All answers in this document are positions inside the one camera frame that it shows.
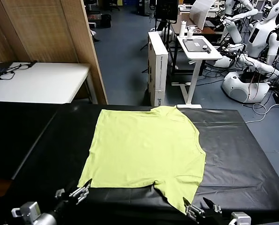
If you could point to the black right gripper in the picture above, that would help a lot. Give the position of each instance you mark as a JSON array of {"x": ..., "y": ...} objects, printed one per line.
[{"x": 214, "y": 219}]

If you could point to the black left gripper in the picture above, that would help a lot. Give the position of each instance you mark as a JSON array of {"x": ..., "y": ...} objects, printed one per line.
[{"x": 65, "y": 204}]

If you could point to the yellow-green printed t-shirt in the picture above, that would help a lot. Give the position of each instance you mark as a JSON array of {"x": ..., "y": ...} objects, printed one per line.
[{"x": 141, "y": 150}]

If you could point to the white humanoid robot raised arm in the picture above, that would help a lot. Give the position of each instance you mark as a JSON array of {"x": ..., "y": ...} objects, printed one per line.
[{"x": 234, "y": 30}]

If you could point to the black plastic tablecloth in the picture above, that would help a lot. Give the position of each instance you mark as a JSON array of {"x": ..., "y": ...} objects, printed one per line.
[{"x": 223, "y": 152}]

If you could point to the white rectangular table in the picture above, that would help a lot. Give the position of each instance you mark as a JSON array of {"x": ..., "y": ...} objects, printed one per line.
[{"x": 41, "y": 82}]

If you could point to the black power bar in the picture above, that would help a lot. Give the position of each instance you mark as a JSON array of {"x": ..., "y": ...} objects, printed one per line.
[{"x": 32, "y": 63}]

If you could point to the tall white cardboard box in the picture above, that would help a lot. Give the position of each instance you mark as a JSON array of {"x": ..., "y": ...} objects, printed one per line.
[{"x": 161, "y": 70}]

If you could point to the white standing desk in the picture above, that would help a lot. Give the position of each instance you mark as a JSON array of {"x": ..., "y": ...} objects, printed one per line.
[{"x": 200, "y": 54}]

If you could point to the white shoe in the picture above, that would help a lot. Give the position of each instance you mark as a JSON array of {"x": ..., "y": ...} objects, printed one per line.
[{"x": 94, "y": 35}]

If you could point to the black adapter on laptop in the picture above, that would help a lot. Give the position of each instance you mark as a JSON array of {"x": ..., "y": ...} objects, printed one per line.
[{"x": 207, "y": 48}]

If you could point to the wooden woven partition screen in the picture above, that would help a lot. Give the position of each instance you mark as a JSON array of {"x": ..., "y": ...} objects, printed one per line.
[{"x": 48, "y": 30}]

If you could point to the grey closed laptop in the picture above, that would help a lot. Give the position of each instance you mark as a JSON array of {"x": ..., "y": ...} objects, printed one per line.
[{"x": 193, "y": 44}]

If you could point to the white cup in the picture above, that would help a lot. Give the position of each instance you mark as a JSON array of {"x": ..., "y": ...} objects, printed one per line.
[{"x": 190, "y": 32}]

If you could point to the black storage crate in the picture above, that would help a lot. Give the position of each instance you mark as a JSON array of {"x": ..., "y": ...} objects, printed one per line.
[{"x": 106, "y": 20}]

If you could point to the large white humanoid robot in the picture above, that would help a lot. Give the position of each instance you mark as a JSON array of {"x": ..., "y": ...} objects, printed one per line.
[{"x": 259, "y": 39}]

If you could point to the brown wooden desk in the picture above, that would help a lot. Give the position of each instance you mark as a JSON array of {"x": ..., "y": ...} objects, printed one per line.
[{"x": 210, "y": 30}]

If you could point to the white water bottle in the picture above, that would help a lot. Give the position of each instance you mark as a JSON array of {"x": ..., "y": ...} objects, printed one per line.
[{"x": 182, "y": 29}]

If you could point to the white curved panel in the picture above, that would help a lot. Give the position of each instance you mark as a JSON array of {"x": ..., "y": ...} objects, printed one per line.
[{"x": 199, "y": 14}]

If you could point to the black monitor on stand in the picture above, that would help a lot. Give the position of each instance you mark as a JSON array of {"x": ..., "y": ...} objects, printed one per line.
[{"x": 166, "y": 9}]

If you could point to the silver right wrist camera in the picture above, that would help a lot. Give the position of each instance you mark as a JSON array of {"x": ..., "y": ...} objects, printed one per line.
[{"x": 241, "y": 219}]

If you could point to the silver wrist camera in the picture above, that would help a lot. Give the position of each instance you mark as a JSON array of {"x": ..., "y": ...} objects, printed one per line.
[
  {"x": 28, "y": 209},
  {"x": 241, "y": 219}
]

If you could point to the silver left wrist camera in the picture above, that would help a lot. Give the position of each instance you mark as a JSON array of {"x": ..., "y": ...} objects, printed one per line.
[{"x": 28, "y": 209}]

